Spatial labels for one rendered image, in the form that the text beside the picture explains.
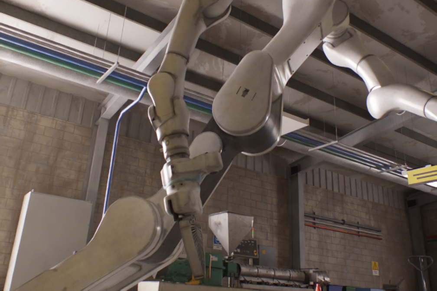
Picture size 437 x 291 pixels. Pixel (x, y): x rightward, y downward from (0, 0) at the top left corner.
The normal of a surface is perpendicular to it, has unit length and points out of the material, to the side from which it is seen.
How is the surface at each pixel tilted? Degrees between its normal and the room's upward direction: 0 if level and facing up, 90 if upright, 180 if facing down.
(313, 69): 171
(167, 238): 122
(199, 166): 86
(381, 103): 112
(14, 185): 90
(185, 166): 82
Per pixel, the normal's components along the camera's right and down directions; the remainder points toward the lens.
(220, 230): -0.72, 0.05
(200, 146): -0.30, -0.38
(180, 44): 0.09, -0.22
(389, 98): -0.90, 0.08
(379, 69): -0.09, -0.51
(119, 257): -0.20, -0.21
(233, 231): 0.44, 0.03
